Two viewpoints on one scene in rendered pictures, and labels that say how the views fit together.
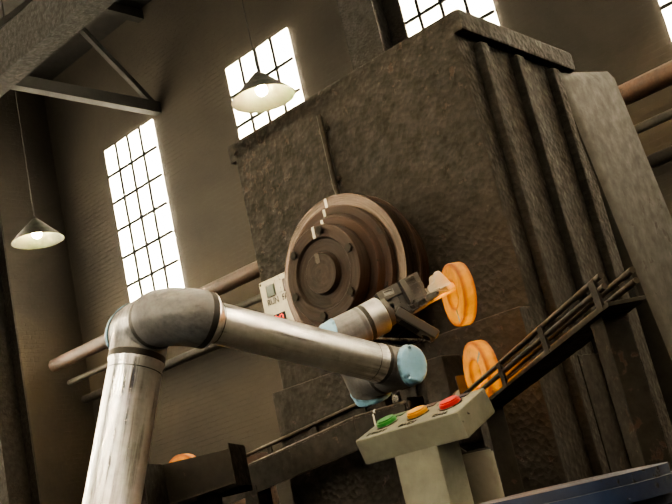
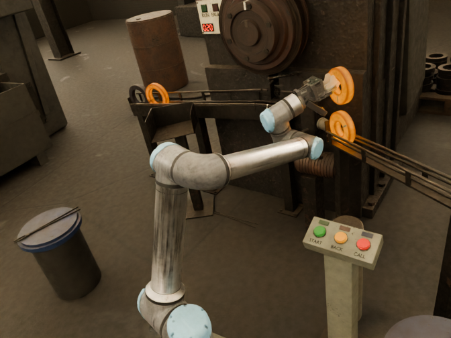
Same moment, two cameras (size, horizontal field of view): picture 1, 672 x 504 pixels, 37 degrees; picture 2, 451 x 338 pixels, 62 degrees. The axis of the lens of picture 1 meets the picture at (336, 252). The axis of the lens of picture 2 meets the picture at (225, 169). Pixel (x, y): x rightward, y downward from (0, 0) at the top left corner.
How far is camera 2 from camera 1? 1.40 m
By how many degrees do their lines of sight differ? 45
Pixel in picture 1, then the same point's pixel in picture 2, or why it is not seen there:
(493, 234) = (356, 22)
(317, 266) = (245, 29)
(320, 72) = not seen: outside the picture
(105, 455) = (164, 241)
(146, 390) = (182, 205)
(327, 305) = (249, 51)
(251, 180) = not seen: outside the picture
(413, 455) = (335, 259)
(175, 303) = (203, 176)
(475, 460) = not seen: hidden behind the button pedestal
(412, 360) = (318, 148)
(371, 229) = (282, 10)
